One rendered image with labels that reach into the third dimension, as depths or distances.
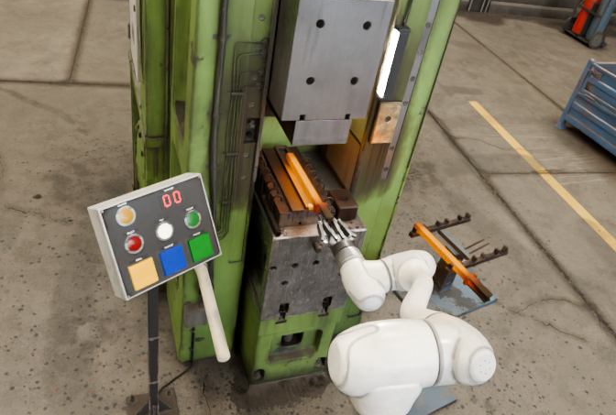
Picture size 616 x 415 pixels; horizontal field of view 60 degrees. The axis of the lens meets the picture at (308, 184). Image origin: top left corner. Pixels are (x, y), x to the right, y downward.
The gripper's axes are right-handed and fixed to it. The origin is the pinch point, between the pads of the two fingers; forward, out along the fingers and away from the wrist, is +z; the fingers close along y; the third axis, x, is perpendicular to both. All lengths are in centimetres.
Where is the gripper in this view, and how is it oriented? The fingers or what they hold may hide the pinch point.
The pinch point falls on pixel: (324, 214)
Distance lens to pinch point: 188.1
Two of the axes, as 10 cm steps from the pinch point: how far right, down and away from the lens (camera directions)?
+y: 9.3, -0.7, 3.6
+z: -3.3, -6.0, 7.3
